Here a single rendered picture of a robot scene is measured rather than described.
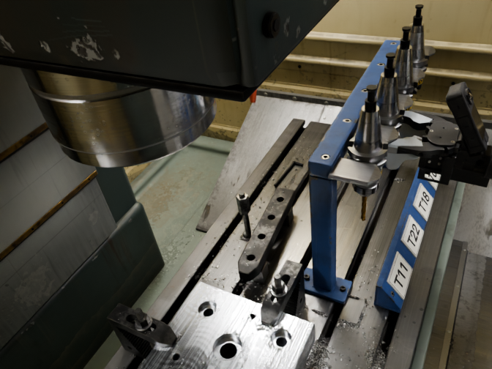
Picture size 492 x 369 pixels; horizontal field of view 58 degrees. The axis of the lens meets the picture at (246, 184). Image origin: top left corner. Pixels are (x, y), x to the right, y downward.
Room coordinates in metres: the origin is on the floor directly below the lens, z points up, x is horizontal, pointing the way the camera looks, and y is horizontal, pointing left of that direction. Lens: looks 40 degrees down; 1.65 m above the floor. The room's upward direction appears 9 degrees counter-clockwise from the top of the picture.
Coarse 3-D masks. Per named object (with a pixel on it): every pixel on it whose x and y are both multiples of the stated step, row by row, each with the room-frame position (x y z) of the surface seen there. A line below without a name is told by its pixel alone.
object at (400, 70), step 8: (400, 48) 0.74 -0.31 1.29; (408, 48) 0.73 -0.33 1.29; (400, 56) 0.73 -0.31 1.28; (408, 56) 0.73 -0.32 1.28; (400, 64) 0.73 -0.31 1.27; (408, 64) 0.73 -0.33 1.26; (400, 72) 0.73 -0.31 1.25; (408, 72) 0.73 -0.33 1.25; (400, 80) 0.72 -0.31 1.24; (408, 80) 0.72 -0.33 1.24
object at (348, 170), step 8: (344, 160) 0.54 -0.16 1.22; (352, 160) 0.54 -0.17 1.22; (336, 168) 0.53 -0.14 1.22; (344, 168) 0.52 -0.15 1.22; (352, 168) 0.52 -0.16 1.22; (360, 168) 0.52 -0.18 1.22; (368, 168) 0.51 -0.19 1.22; (376, 168) 0.51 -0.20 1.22; (328, 176) 0.51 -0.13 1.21; (336, 176) 0.51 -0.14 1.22; (344, 176) 0.50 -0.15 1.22; (352, 176) 0.50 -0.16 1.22; (360, 176) 0.50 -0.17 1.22; (368, 176) 0.50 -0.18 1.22; (376, 176) 0.49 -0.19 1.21; (360, 184) 0.48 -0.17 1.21; (368, 184) 0.48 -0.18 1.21
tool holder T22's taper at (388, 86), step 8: (384, 80) 0.64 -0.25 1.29; (392, 80) 0.64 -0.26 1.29; (384, 88) 0.64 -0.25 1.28; (392, 88) 0.64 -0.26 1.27; (376, 96) 0.65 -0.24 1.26; (384, 96) 0.64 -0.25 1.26; (392, 96) 0.63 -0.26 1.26; (376, 104) 0.65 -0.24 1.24; (384, 104) 0.64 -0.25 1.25; (392, 104) 0.63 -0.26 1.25; (384, 112) 0.63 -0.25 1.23; (392, 112) 0.63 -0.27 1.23
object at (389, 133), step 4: (356, 128) 0.62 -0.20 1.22; (384, 128) 0.61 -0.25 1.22; (388, 128) 0.61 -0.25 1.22; (392, 128) 0.61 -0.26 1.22; (384, 132) 0.60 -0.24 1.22; (388, 132) 0.60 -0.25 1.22; (392, 132) 0.60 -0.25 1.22; (396, 132) 0.60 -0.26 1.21; (352, 136) 0.60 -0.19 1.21; (384, 136) 0.59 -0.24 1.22; (388, 136) 0.59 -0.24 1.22; (392, 136) 0.59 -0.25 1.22; (396, 136) 0.59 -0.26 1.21; (388, 140) 0.58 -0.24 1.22; (392, 140) 0.58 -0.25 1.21
